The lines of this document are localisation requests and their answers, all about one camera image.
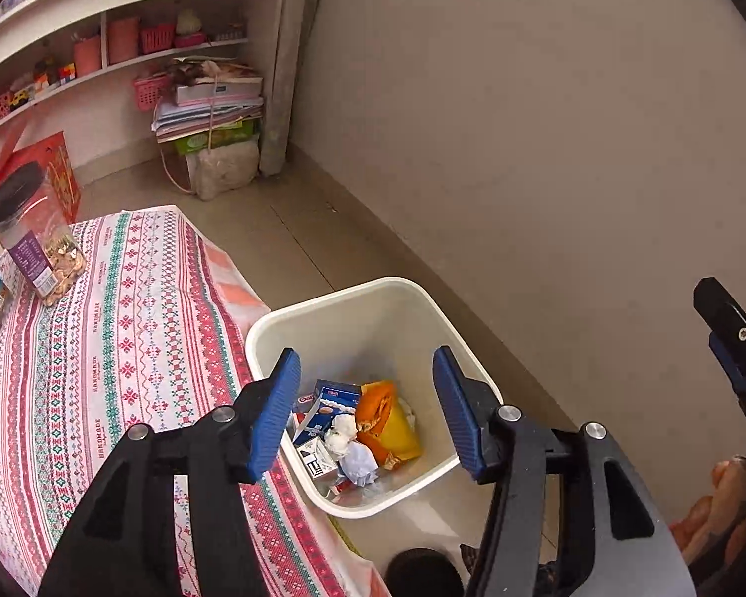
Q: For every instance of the patterned pink green tablecloth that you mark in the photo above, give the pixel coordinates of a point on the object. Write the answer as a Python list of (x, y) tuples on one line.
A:
[(153, 333)]

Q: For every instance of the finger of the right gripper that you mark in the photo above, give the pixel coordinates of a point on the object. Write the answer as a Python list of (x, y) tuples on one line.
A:
[(726, 320)]

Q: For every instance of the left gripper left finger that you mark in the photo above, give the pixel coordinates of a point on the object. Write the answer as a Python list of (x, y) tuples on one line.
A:
[(121, 539)]

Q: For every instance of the white stuffed sack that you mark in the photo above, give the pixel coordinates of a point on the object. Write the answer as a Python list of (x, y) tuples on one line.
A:
[(221, 169)]

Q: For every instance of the yellow snack wrapper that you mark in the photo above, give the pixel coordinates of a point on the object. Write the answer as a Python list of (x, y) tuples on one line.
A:
[(399, 438)]

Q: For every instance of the small white tissue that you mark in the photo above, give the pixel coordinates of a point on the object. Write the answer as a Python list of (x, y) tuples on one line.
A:
[(342, 432)]

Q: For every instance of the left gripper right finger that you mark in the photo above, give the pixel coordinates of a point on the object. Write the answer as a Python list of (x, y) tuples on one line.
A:
[(612, 539)]

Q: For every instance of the blue white paper box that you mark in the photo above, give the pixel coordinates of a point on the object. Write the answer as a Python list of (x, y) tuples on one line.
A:
[(330, 400)]

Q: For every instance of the orange peel piece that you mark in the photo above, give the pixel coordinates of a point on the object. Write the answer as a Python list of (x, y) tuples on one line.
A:
[(373, 410)]

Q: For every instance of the pink cup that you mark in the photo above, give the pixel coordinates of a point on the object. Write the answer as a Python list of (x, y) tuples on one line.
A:
[(87, 55), (123, 40)]

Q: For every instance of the pink cup right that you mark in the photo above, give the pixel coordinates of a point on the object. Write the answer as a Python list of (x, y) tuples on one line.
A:
[(123, 40)]

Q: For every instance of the pile of papers and magazines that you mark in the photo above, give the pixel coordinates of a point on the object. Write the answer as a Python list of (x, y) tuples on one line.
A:
[(208, 103)]

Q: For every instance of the clear jar purple label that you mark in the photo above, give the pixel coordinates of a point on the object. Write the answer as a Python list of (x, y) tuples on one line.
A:
[(37, 236)]

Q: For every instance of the right hand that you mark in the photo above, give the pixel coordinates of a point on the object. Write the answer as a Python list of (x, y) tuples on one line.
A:
[(715, 518)]

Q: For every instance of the white trash bin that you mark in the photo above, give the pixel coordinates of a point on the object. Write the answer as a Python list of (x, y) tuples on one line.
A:
[(378, 339)]

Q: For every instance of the long white tissue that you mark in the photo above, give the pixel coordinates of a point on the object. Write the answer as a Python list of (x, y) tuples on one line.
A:
[(359, 465)]

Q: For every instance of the pink cup left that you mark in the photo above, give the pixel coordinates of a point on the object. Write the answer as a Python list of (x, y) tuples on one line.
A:
[(87, 55)]

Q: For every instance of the pink basket lower shelf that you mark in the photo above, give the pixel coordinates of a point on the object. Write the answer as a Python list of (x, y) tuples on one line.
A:
[(148, 90)]

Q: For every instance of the pink basket upper shelf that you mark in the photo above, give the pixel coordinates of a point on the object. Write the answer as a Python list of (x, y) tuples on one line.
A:
[(157, 38)]

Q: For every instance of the pink basket shelf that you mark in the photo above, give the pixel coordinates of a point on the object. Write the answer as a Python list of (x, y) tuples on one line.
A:
[(148, 90), (157, 38)]

